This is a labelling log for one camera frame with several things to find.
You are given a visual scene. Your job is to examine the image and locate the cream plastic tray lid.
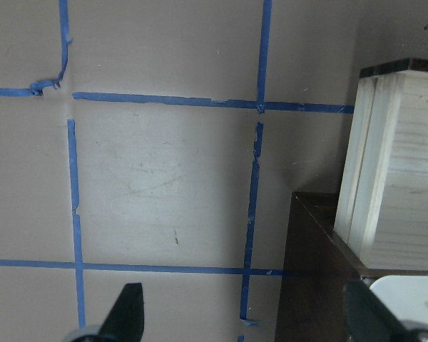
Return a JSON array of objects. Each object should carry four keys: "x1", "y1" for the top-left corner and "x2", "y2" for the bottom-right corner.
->
[{"x1": 370, "y1": 275, "x2": 428, "y2": 330}]

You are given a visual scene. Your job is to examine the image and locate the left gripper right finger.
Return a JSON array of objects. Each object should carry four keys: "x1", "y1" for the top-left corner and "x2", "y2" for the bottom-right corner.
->
[{"x1": 344, "y1": 281, "x2": 419, "y2": 342}]

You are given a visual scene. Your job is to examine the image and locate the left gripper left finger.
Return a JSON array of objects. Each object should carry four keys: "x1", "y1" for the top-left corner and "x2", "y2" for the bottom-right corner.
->
[{"x1": 98, "y1": 283, "x2": 144, "y2": 342}]

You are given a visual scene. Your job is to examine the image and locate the dark brown cabinet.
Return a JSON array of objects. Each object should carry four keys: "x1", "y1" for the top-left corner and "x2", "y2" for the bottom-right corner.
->
[{"x1": 275, "y1": 192, "x2": 428, "y2": 341}]

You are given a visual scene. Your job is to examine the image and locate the wooden drawer with white handle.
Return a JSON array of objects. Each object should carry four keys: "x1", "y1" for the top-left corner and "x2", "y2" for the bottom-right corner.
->
[{"x1": 334, "y1": 58, "x2": 428, "y2": 271}]

